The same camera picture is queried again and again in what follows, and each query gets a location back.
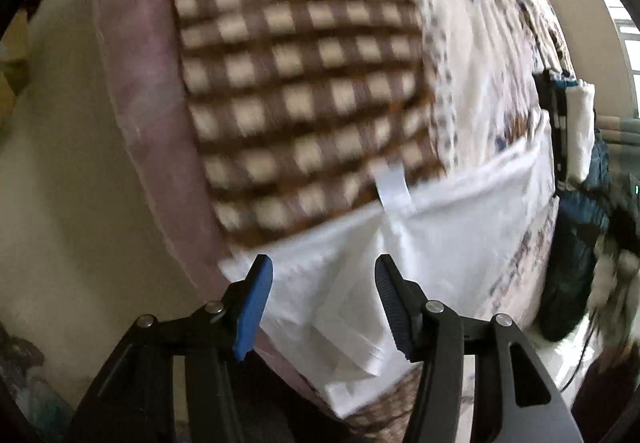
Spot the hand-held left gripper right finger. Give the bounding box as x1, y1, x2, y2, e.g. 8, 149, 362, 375
375, 254, 586, 443

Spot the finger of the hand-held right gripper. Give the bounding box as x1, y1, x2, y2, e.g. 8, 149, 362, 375
533, 70, 569, 191

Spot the pink bed sheet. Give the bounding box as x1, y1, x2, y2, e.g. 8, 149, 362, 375
91, 0, 351, 439

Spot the dark teal puffer jacket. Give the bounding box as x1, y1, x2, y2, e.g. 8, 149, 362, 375
539, 130, 613, 343

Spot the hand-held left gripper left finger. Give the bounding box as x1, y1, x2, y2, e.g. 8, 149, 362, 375
70, 254, 274, 443

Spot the white small garment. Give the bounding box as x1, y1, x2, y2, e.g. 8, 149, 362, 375
218, 110, 560, 420

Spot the brown checked blanket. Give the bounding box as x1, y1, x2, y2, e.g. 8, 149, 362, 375
167, 0, 447, 249

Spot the white floral quilt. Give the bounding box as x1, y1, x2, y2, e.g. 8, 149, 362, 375
407, 0, 576, 339

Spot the black cable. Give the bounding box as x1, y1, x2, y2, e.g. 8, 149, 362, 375
561, 310, 598, 394

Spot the window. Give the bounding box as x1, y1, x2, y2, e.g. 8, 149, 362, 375
577, 0, 640, 120

